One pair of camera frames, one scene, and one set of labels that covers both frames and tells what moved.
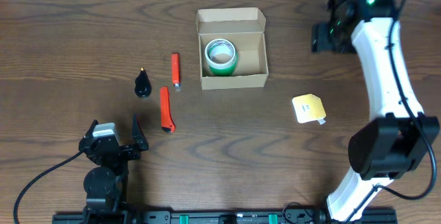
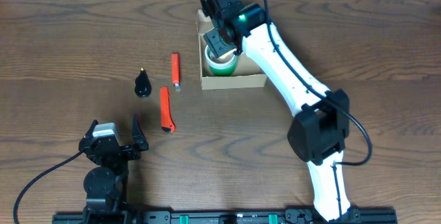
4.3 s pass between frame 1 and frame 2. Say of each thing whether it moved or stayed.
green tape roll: stayed
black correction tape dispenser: stayed
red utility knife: stayed
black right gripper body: moved
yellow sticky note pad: moved
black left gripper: stayed
